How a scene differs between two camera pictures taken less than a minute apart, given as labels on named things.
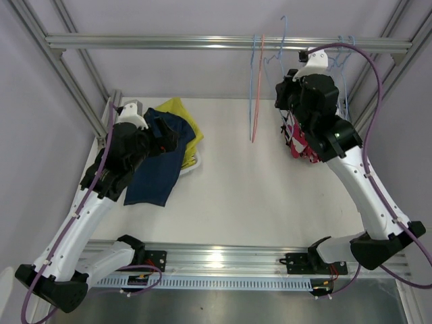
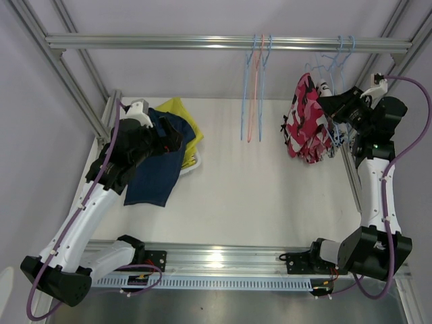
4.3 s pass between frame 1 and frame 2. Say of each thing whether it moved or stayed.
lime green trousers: stayed
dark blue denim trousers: stayed
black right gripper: moved
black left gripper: stayed
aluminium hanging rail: stayed
